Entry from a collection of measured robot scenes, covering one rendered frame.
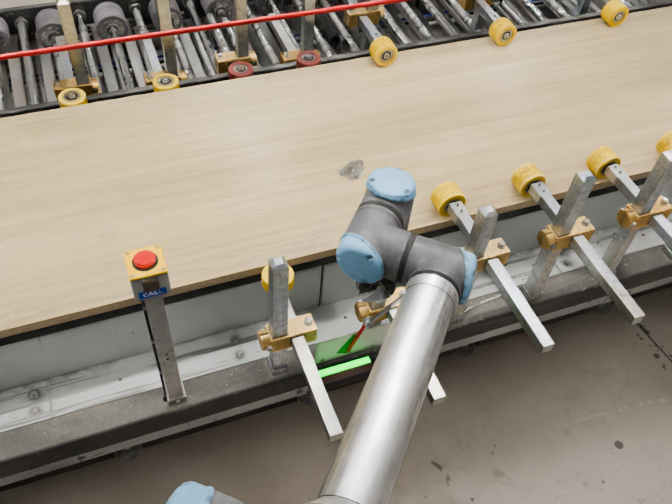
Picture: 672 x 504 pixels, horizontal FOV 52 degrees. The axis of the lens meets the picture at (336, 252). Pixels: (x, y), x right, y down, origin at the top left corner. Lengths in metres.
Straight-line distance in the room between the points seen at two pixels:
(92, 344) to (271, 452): 0.84
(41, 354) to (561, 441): 1.74
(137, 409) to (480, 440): 1.28
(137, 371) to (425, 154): 1.00
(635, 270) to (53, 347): 1.63
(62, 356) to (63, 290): 0.21
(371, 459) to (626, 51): 2.08
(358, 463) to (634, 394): 2.05
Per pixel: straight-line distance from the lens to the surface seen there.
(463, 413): 2.59
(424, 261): 1.15
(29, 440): 1.79
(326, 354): 1.77
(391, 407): 0.95
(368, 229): 1.17
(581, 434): 2.69
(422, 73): 2.35
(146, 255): 1.33
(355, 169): 1.95
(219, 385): 1.76
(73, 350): 1.87
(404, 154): 2.03
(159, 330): 1.49
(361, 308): 1.69
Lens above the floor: 2.24
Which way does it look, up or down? 50 degrees down
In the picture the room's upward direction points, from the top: 6 degrees clockwise
